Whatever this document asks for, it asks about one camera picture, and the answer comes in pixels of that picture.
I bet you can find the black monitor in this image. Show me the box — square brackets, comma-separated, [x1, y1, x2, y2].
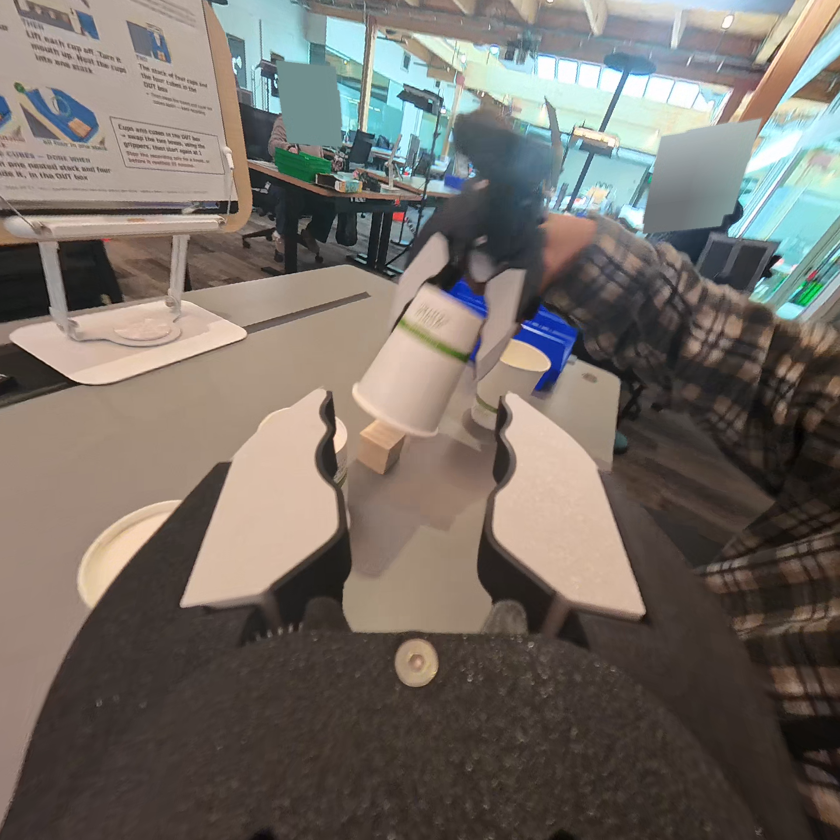
[696, 235, 782, 293]

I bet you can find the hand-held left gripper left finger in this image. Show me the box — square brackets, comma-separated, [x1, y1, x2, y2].
[179, 387, 353, 611]

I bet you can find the blue plastic bin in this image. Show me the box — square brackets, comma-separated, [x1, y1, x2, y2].
[449, 279, 578, 391]

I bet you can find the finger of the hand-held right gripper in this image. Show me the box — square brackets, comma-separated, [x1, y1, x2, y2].
[387, 233, 454, 332]
[472, 269, 526, 382]

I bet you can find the instruction sheet on stand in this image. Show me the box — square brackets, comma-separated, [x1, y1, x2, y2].
[0, 0, 252, 247]

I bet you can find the black floor lamp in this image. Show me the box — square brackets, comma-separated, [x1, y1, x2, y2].
[564, 52, 657, 211]

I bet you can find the black studio light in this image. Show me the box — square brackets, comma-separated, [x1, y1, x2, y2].
[397, 84, 450, 191]

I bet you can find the white green-banded paper cup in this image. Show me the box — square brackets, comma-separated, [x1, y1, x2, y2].
[471, 339, 551, 431]
[259, 407, 349, 487]
[77, 500, 183, 608]
[352, 287, 485, 437]

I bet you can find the stack of green bins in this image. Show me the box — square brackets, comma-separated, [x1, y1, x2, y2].
[274, 147, 332, 183]

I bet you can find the wooden background desk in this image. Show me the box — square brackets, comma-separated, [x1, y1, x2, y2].
[367, 174, 460, 201]
[248, 161, 421, 273]

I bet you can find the wooden cube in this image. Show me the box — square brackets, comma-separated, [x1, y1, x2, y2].
[359, 420, 404, 475]

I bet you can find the person's right hand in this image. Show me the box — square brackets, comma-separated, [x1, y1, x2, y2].
[541, 213, 598, 296]

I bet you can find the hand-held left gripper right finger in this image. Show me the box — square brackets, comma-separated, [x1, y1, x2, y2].
[476, 392, 647, 623]

